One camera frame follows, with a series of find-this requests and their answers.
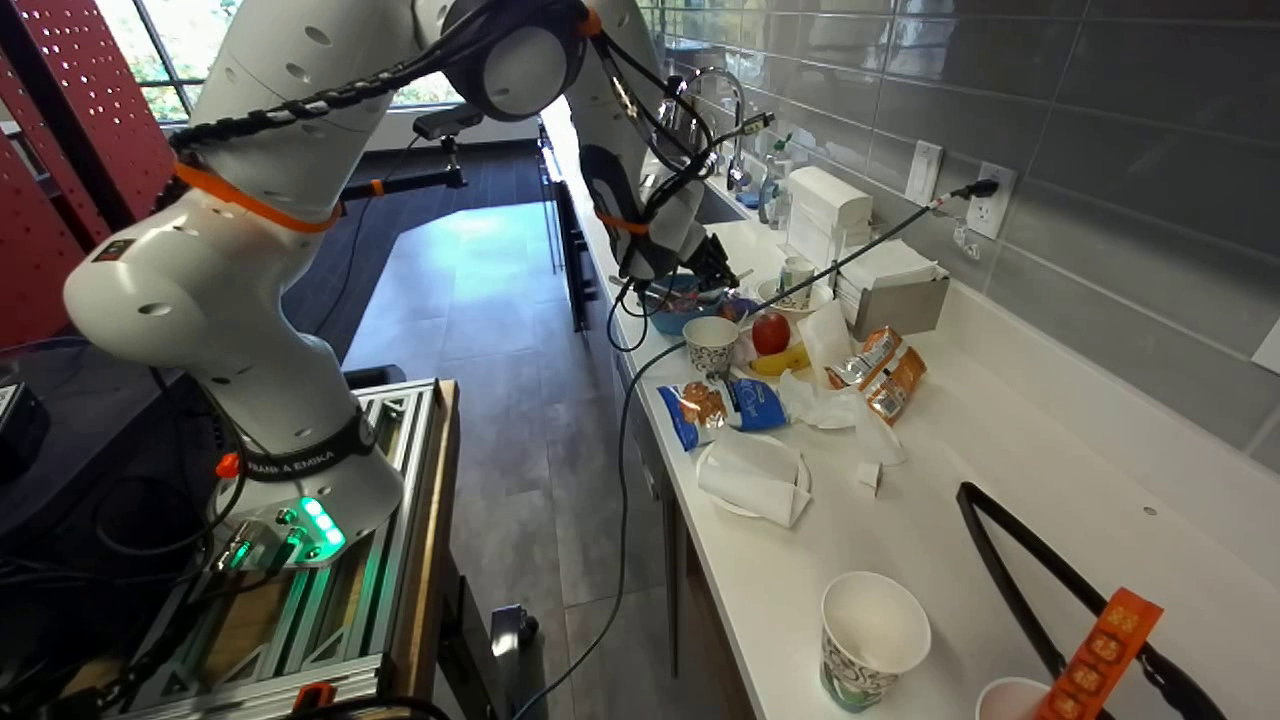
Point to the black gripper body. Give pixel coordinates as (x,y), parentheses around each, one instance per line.
(697,260)

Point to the pink cup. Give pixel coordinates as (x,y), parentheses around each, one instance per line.
(1007,701)

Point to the small white cube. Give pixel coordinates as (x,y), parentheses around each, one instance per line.
(870,477)

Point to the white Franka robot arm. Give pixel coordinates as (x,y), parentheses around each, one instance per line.
(202,304)

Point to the black tongs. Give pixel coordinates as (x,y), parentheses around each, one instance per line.
(964,496)

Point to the orange snack packet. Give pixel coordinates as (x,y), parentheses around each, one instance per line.
(1102,652)

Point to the white light switch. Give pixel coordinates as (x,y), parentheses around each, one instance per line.
(923,172)

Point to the orange snack bag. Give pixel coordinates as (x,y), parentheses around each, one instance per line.
(902,386)
(873,354)

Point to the white wall outlet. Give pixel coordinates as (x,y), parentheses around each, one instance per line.
(995,220)

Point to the clear bottle green cap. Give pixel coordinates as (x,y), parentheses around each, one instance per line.
(776,186)

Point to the black floor device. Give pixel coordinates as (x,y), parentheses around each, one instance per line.
(514,664)

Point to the metal napkin dispenser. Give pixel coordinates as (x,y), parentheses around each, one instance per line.
(902,301)

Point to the red apple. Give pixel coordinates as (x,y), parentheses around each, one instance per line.
(769,334)

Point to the yellow banana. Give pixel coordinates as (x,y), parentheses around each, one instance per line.
(784,363)

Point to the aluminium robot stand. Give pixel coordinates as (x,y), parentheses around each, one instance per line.
(401,532)

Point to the floral printed paper cup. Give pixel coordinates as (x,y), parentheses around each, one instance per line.
(853,664)

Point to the blue pretzel bag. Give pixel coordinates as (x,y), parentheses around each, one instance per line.
(704,402)

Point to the white paper towel stack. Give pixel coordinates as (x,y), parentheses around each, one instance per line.
(824,207)

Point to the window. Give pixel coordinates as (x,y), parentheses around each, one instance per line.
(160,53)

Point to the blue bowl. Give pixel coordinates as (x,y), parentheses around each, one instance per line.
(660,322)

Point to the red perforated panel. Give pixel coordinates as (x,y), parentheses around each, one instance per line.
(120,82)

